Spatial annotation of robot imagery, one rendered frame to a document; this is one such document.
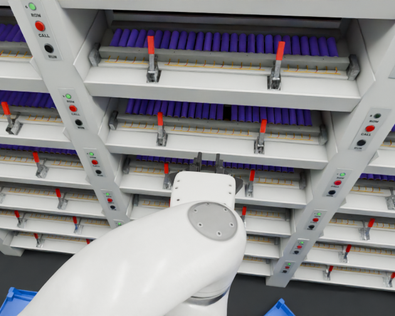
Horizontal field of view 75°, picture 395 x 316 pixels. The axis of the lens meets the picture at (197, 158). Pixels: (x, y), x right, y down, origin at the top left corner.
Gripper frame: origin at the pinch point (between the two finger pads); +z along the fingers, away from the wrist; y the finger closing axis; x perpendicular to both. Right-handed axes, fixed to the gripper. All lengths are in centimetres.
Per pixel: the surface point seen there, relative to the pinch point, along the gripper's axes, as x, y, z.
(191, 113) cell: -1.8, -7.0, 27.3
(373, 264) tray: -64, 67, 32
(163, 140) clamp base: -6.2, -13.4, 18.4
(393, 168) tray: -10, 47, 19
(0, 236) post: -74, -101, 32
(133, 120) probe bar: -3.6, -23.1, 24.1
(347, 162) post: -8.5, 34.7, 18.6
